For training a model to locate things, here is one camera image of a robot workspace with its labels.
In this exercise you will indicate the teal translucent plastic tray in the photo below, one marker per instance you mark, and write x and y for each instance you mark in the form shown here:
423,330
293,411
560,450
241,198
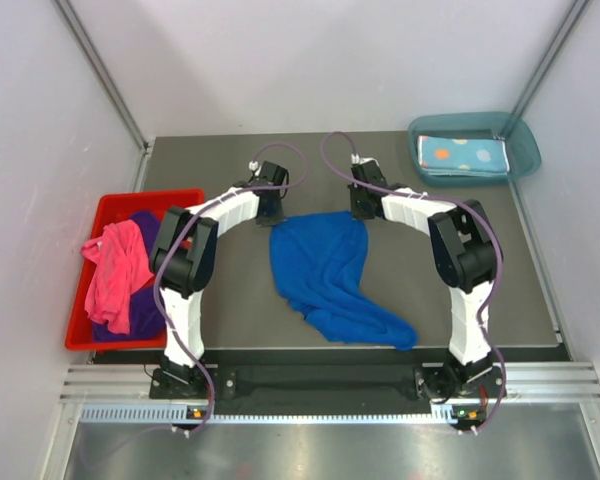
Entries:
521,147

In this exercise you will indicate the white slotted cable duct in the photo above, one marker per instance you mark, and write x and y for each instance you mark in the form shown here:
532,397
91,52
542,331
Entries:
182,414

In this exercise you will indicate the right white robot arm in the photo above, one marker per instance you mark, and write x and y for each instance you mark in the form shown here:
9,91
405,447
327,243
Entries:
464,257

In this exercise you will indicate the aluminium front rail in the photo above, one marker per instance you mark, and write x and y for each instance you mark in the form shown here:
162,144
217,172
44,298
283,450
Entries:
535,382

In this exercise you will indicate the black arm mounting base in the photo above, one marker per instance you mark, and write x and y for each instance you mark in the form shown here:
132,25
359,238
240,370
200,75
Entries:
321,390

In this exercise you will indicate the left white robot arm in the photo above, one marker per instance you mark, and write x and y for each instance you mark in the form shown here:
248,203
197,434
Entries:
184,255

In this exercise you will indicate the pink towel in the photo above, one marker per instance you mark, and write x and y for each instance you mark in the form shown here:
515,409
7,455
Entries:
121,269

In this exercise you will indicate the aluminium frame post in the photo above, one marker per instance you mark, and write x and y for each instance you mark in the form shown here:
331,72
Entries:
566,27
89,50

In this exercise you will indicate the purple towel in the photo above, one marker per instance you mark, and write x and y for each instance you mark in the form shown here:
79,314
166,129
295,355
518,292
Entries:
144,315

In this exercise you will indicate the light blue polka-dot towel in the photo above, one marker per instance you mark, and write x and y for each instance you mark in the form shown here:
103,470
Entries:
446,157

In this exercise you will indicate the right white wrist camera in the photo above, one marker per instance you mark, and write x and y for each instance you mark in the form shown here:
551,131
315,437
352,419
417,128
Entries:
360,160

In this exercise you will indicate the red plastic bin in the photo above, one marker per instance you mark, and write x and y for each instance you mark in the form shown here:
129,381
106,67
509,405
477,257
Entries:
113,208

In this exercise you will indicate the right aluminium frame post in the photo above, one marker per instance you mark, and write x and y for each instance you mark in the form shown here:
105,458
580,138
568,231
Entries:
566,27

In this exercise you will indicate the left aluminium frame post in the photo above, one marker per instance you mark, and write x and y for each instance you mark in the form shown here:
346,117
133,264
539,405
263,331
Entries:
89,50

